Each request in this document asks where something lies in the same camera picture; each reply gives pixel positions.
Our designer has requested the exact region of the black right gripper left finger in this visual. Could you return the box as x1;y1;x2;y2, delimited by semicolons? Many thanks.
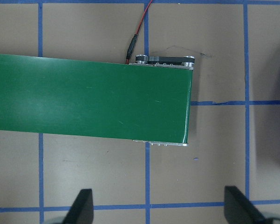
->
62;189;94;224

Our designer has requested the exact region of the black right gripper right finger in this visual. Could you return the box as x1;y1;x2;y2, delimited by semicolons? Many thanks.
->
224;186;266;224

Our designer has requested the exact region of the red conveyor power cable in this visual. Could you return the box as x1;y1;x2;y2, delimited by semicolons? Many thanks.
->
125;0;154;65

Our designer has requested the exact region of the green conveyor belt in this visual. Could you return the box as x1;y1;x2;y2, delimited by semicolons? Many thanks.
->
0;54;193;146

